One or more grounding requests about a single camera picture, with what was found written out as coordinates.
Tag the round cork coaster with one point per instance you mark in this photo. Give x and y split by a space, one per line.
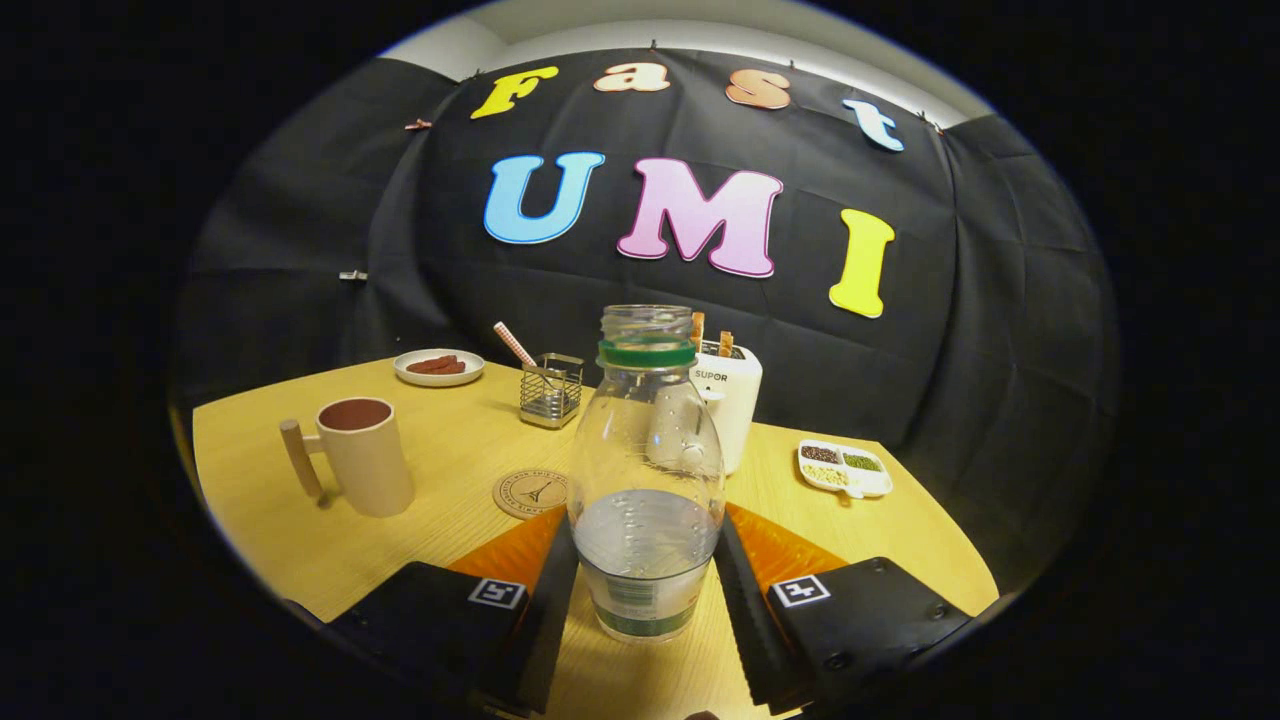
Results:
525 492

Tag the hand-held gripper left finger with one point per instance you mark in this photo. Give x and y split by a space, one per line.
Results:
545 620

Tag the clear plastic juice bottle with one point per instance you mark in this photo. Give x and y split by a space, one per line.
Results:
645 450

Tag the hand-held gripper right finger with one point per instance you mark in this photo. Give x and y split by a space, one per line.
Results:
750 620

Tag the brown food piece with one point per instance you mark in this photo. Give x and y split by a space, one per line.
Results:
452 369
430 363

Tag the white round plate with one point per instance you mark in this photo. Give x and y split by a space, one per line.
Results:
440 380

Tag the wooden table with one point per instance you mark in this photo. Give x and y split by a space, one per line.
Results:
450 440

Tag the white divided bean dish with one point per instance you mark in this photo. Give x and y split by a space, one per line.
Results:
845 470

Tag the white toaster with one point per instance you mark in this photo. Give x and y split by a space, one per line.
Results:
738 405

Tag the black backdrop cloth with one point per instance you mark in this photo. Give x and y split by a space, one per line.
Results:
420 290

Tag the striped paper straw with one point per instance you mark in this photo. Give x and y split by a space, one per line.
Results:
513 343

